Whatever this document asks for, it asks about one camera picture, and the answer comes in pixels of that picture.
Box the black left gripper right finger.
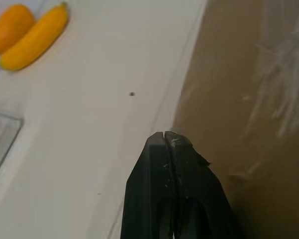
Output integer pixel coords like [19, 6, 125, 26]
[164, 131, 242, 239]

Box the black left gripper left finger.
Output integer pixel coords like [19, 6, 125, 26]
[120, 131, 176, 239]

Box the clear plastic sheet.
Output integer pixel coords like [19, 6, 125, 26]
[246, 0, 299, 140]

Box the yellow banana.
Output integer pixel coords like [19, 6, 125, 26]
[0, 1, 69, 71]

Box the orange mango fruit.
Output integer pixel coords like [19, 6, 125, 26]
[0, 3, 36, 55]

